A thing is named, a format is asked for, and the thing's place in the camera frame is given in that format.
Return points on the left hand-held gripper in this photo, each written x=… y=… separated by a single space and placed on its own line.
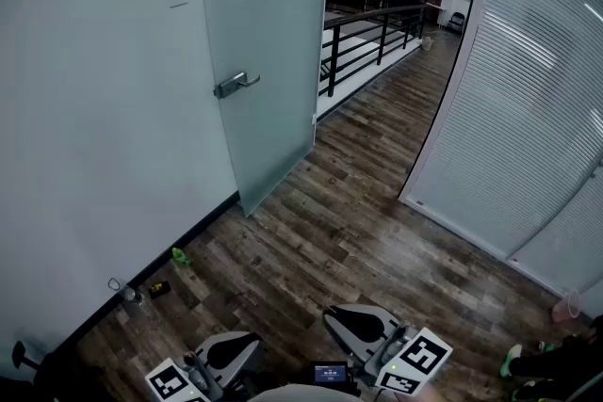
x=176 y=383

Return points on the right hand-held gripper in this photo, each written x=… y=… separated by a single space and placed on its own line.
x=419 y=360

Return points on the frosted glass door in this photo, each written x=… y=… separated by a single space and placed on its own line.
x=268 y=14

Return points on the person's white shirt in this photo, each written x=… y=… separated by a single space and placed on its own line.
x=301 y=394

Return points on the small black box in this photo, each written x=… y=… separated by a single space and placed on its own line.
x=159 y=289

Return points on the green plastic bottle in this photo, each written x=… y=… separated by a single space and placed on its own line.
x=181 y=258

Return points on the clear plastic bottle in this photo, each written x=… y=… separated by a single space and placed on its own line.
x=131 y=295

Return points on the black office chair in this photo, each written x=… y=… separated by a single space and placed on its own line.
x=61 y=379

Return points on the clear plastic cup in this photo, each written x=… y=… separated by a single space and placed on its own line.
x=566 y=307

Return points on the glass partition with blinds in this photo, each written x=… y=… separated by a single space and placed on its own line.
x=518 y=108

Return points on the white bucket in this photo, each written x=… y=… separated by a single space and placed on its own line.
x=427 y=43

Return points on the black metal railing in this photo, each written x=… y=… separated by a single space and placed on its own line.
x=384 y=30

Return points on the black folding chair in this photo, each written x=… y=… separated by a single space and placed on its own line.
x=456 y=22

